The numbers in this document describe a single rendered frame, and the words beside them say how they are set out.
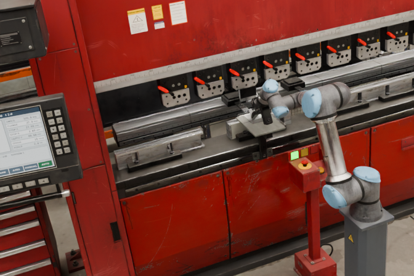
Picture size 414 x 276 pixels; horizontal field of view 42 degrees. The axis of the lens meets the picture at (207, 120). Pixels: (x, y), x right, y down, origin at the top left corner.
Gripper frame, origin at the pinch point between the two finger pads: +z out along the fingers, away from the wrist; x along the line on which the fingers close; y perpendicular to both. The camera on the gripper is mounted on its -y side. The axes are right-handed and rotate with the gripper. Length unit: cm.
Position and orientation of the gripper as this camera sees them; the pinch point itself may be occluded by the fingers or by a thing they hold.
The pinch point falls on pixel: (257, 119)
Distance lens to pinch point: 299.6
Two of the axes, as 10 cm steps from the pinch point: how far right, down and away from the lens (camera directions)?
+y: -3.3, -8.7, 3.8
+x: -9.3, 2.4, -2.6
